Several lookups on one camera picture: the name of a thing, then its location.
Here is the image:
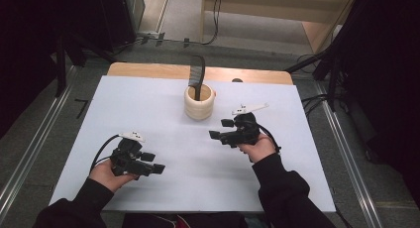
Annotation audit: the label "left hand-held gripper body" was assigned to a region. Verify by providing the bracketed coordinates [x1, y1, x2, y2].
[110, 131, 155, 177]

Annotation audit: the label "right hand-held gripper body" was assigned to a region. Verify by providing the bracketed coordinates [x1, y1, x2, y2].
[219, 103, 270, 148]

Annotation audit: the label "cream ribbed cup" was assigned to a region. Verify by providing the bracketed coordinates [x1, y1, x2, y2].
[183, 83, 217, 121]

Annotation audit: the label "black comb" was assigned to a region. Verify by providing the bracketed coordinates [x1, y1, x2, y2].
[187, 55, 206, 102]

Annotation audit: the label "person's right hand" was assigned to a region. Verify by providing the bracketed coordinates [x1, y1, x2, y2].
[237, 132, 281, 164]

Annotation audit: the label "person's left hand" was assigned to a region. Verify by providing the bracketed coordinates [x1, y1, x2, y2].
[88, 160, 140, 193]

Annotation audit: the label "white board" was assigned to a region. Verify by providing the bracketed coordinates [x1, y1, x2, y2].
[48, 74, 336, 213]

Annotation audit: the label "wooden table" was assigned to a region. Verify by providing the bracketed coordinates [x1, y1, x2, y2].
[107, 62, 294, 86]

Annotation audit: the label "black metal stand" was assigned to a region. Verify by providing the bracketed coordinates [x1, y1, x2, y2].
[53, 33, 118, 98]
[285, 49, 345, 113]

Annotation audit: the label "light wooden shelf unit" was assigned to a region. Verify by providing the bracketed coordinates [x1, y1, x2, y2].
[199, 0, 360, 54]

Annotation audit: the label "power strip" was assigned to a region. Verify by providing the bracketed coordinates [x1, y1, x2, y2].
[137, 30, 166, 41]

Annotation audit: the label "dark cabinet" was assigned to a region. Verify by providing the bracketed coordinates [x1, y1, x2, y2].
[98, 0, 147, 53]

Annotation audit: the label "dark curtain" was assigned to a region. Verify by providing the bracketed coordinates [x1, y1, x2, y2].
[0, 0, 100, 140]
[330, 0, 420, 209]

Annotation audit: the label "right hand-held gripper black cable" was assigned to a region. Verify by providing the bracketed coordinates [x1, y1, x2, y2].
[257, 123, 282, 153]

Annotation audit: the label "hand-held gripper black cable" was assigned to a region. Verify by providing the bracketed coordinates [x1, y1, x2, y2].
[89, 134, 122, 174]
[257, 123, 282, 153]

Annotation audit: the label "left hand-held gripper black cable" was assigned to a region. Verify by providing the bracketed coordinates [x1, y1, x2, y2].
[89, 134, 122, 174]

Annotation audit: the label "black floor cables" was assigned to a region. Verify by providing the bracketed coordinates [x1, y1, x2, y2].
[300, 93, 331, 117]

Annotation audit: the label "aluminium floor rail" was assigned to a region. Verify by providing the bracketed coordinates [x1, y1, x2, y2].
[0, 65, 78, 219]
[313, 80, 384, 228]

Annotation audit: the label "black hanging cable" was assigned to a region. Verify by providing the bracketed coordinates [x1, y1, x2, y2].
[201, 0, 223, 46]

